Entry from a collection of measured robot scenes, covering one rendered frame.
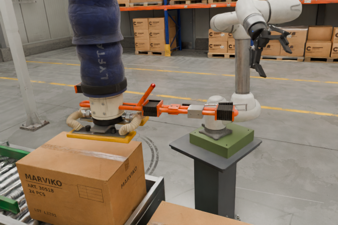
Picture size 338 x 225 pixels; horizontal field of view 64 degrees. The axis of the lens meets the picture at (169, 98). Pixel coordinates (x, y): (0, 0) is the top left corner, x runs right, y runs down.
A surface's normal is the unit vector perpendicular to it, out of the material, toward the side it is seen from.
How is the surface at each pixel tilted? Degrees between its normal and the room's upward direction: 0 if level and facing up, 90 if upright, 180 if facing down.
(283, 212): 0
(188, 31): 90
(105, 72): 75
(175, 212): 0
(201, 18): 90
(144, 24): 90
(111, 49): 70
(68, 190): 90
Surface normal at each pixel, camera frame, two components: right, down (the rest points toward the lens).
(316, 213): -0.05, -0.94
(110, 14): 0.72, 0.04
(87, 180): -0.33, 0.34
